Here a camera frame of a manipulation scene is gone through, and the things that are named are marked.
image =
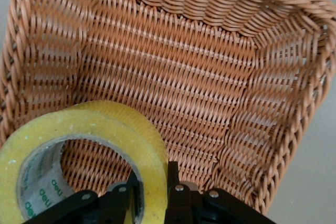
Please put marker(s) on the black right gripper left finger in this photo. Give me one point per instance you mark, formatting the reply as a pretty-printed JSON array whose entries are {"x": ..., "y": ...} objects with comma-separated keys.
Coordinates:
[{"x": 105, "y": 205}]

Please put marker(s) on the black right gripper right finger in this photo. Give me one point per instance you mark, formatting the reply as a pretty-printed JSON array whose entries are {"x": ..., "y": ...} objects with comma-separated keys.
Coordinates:
[{"x": 199, "y": 208}]

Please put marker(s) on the yellowish packing tape roll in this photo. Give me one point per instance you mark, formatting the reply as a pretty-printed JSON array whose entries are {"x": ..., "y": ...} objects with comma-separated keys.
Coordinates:
[{"x": 78, "y": 121}]

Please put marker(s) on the brown deep wicker basket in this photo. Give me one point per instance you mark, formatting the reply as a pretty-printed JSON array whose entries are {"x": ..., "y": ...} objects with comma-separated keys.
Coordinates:
[{"x": 170, "y": 77}]

